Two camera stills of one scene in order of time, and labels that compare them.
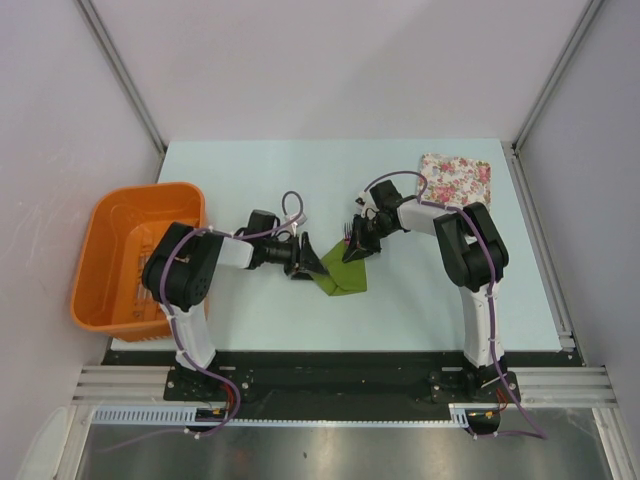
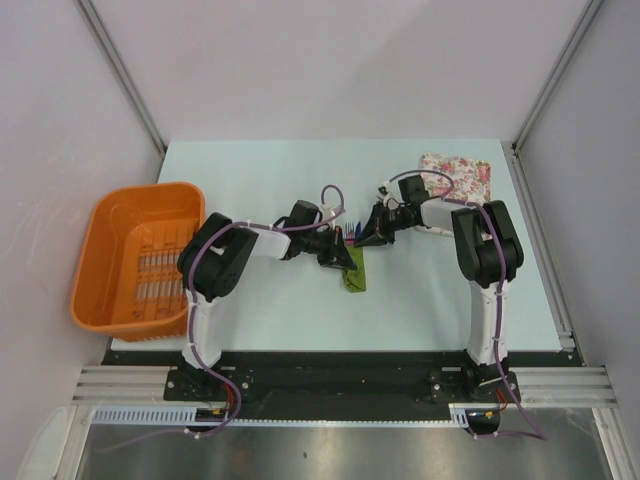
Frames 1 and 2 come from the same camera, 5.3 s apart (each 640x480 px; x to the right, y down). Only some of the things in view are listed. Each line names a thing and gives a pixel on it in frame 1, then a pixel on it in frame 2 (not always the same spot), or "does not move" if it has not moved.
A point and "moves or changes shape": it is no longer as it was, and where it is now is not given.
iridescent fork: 347,233 does not move
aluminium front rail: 565,386 does not move
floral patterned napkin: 455,181 does not move
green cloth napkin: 343,276 moves or changes shape
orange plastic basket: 109,294 does not move
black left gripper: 308,259 → 334,241
